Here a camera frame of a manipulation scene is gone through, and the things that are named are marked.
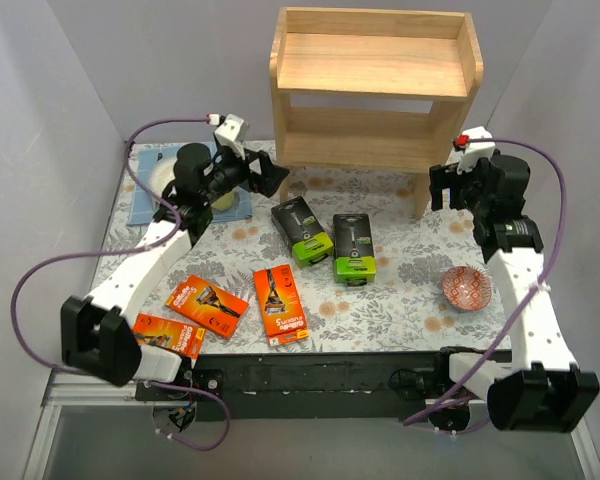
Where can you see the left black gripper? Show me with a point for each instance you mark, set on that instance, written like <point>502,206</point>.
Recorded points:
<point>253,170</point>

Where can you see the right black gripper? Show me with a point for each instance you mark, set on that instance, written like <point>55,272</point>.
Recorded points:
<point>453,181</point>

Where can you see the green black razor box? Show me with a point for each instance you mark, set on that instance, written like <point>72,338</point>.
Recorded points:
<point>301,232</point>
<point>354,262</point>

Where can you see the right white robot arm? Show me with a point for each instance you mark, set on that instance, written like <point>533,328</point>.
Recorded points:
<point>543,389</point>

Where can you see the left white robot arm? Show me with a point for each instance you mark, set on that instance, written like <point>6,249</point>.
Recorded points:
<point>97,330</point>

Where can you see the wooden two-tier shelf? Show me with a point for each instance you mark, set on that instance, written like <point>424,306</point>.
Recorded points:
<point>396,54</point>

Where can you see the yellow mug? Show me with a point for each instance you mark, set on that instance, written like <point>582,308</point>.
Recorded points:
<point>227,201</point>

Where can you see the floral tablecloth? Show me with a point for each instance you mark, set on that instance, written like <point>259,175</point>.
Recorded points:
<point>403,309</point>

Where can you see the white plate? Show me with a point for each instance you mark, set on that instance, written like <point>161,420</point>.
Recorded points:
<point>161,179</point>

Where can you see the red patterned bowl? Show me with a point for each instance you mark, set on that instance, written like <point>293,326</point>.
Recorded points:
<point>467,288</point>

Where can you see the blue checkered cloth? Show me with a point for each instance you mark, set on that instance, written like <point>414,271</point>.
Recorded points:
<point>142,207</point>

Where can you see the middle orange razor box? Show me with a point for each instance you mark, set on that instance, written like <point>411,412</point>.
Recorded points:
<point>280,306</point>

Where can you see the orange razor box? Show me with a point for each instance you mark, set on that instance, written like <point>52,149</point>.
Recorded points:
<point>280,306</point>
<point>208,305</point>
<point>182,338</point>

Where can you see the left orange razor box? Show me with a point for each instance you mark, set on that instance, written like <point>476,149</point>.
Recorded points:
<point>208,305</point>

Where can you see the front orange razor box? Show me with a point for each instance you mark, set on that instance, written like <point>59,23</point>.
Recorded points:
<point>182,338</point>

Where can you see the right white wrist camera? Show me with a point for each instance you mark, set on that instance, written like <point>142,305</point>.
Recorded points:
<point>472,145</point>

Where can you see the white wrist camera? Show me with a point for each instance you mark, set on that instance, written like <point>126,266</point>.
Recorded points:
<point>230,132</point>
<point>472,145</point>

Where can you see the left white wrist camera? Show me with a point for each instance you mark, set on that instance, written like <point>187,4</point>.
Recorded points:
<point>230,132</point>

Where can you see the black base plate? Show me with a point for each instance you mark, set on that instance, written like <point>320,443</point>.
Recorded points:
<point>323,386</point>

